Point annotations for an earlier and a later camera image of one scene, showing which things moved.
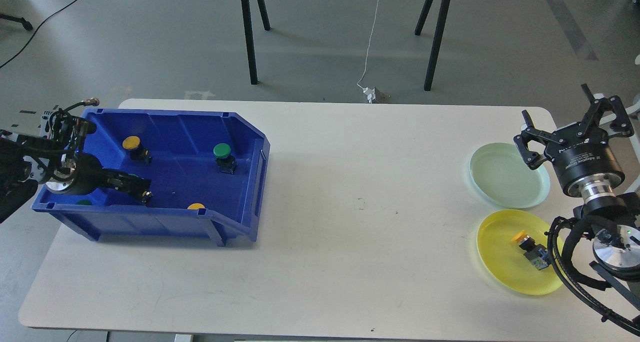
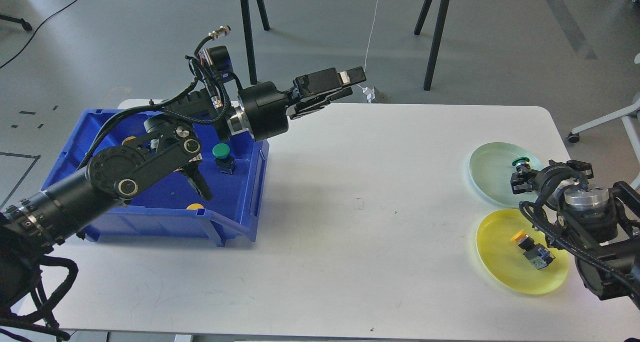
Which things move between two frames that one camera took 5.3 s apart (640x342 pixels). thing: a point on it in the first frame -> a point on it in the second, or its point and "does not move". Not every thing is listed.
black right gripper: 583,159 -> 550,177
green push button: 226,162 does not move
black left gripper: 81,174 -> 265,104
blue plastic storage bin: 207,171 does not move
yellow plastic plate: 505,260 does not move
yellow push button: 536,253 does not move
